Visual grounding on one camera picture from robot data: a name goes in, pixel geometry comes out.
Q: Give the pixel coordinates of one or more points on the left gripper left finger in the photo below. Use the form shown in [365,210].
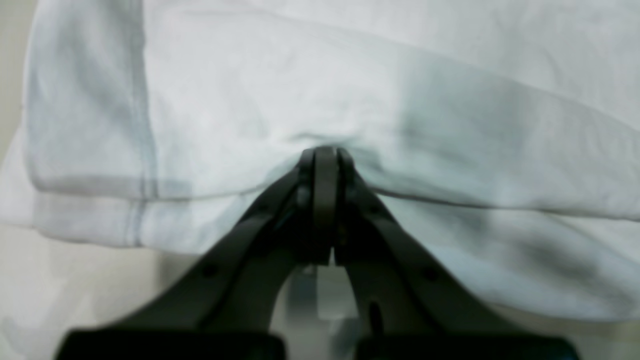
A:
[222,308]

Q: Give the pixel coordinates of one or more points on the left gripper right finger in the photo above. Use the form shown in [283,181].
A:
[411,306]

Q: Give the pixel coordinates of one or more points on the white T-shirt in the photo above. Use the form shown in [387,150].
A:
[502,134]

